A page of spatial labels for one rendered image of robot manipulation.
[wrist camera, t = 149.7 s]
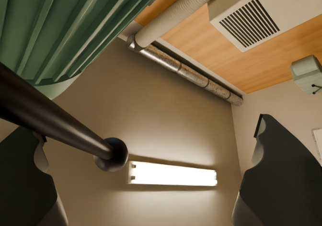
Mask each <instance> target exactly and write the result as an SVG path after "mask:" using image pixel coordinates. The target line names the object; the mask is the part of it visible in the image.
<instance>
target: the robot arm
mask: <svg viewBox="0 0 322 226"><path fill-rule="evenodd" d="M253 137H254V138H256V141H257V142H256V145H255V149H254V152H253V156H252V159H251V162H252V164H253V167H252V168H250V169H248V170H246V171H245V173H244V176H243V179H242V182H241V186H240V189H239V193H238V196H237V199H236V203H235V206H234V209H233V213H232V216H231V220H232V223H233V225H234V226H322V166H321V165H320V163H319V162H318V161H317V159H316V158H315V157H314V155H313V154H312V153H311V152H310V151H309V150H308V149H307V148H306V147H305V146H304V145H303V144H302V143H301V142H300V141H299V140H298V139H297V138H296V137H295V136H294V135H293V134H292V133H290V132H289V131H288V130H287V129H286V128H285V127H284V126H283V125H282V124H281V123H279V122H278V121H277V120H276V119H275V118H274V117H273V116H271V115H269V114H260V116H259V120H258V123H257V126H256V130H255V133H254V136H253ZM45 142H47V140H46V136H44V135H42V134H39V133H36V132H34V131H31V130H29V129H26V128H24V127H21V126H19V127H18V128H17V129H15V130H14V131H13V132H12V133H11V134H9V135H8V136H7V137H6V138H5V139H4V140H2V141H1V142H0V226H68V220H67V216H66V213H65V210H64V206H63V203H62V201H61V198H60V196H59V193H58V191H57V188H56V185H55V183H54V180H53V178H52V176H51V175H49V174H46V171H47V169H48V167H49V164H48V161H47V159H46V156H45V153H44V151H43V146H44V144H45Z"/></svg>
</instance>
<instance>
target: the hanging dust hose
mask: <svg viewBox="0 0 322 226"><path fill-rule="evenodd" d="M207 2H209V0H177V1H175V2H174V3H173V4H172V5H171V6H169V7H168V8H167V9H166V10H164V11H163V12H162V13H160V14H159V15H158V16H157V17H156V18H154V19H153V20H152V21H150V22H149V23H148V24H147V25H146V26H144V27H143V28H142V29H141V30H140V31H139V32H138V33H137V34H136V35H135V41H136V42H137V44H138V45H139V46H141V47H147V46H148V45H149V44H151V43H152V42H153V41H155V40H156V39H157V38H159V37H160V36H162V35H163V34H164V33H166V32H167V31H169V30H170V29H172V28H173V27H175V26H176V25H178V24H179V23H180V22H182V21H183V20H184V19H186V18H187V17H189V16H190V15H191V14H193V13H194V12H195V11H196V10H198V9H199V8H201V7H202V6H203V5H205V4H206V3H207Z"/></svg>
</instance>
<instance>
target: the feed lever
mask: <svg viewBox="0 0 322 226"><path fill-rule="evenodd" d="M0 118H1V119H3V120H6V121H8V122H11V123H13V124H16V125H19V126H21V127H24V128H26V129H29V130H31V131H34V132H36V133H39V134H42V135H44V136H47V137H49V138H52V139H54V140H57V141H59V142H62V143H64V144H67V145H69V146H72V147H75V148H77V149H80V150H82V151H85V152H87V153H90V154H92V155H93V158H94V162H95V164H96V165H97V167H98V168H100V169H101V170H103V171H107V172H114V171H116V170H119V169H120V168H122V167H123V166H124V165H125V163H126V161H127V158H128V149H127V147H126V145H125V143H124V142H123V141H122V140H120V139H118V138H115V137H109V138H106V139H102V138H100V137H99V136H98V135H97V134H96V133H94V132H93V131H92V130H90V129H89V128H87V127H86V126H85V125H83V124H82V123H81V122H80V121H78V120H77V119H76V118H74V117H73V116H72V115H70V114H69V113H68V112H66V111H65V110H63V109H62V108H61V107H60V106H58V105H57V104H56V103H54V102H53V101H52V100H50V99H49V98H48V97H46V96H45V95H44V94H43V93H41V92H40V91H39V90H37V89H36V88H35V87H33V86H32V85H31V84H29V83H28V82H27V81H25V80H24V79H23V78H21V77H20V76H19V75H17V74H16V73H15V72H13V71H12V70H11V69H9V68H8V67H7V66H5V65H4V64H3V63H1V62H0Z"/></svg>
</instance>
